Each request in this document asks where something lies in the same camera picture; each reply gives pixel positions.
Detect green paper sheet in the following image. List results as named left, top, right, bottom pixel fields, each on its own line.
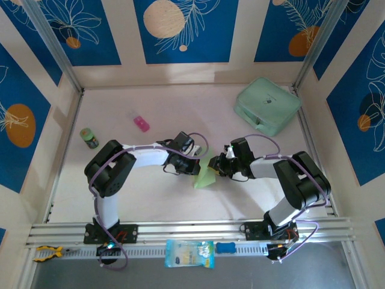
left=193, top=146, right=217, bottom=190

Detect mint green zip pouch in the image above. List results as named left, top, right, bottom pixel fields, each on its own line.
left=233, top=77, right=302, bottom=138

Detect blue wet wipes packet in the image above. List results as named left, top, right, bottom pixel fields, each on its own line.
left=164, top=239, right=216, bottom=269

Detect small green-capped bottle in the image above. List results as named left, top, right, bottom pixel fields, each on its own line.
left=79, top=128, right=100, bottom=149

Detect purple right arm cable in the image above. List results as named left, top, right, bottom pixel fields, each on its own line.
left=245, top=134, right=328, bottom=262

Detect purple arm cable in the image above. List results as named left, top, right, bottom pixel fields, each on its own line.
left=245, top=134, right=328, bottom=262
left=88, top=132, right=209, bottom=270

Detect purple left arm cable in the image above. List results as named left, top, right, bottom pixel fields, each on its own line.
left=88, top=132, right=209, bottom=270

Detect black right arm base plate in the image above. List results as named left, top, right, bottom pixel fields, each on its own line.
left=240, top=221, right=300, bottom=241

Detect aluminium table side rail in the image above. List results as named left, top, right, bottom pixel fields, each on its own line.
left=43, top=89, right=85, bottom=224
left=296, top=85, right=339, bottom=217

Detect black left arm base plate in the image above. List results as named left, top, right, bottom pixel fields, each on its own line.
left=83, top=223, right=139, bottom=244

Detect slotted grey cable duct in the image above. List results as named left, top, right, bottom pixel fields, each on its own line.
left=32, top=242, right=269, bottom=262

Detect aluminium frame post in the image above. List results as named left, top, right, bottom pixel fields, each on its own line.
left=293, top=0, right=351, bottom=90
left=22, top=0, right=85, bottom=93

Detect yellow-handled pliers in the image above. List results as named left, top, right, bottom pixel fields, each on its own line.
left=32, top=245, right=81, bottom=263

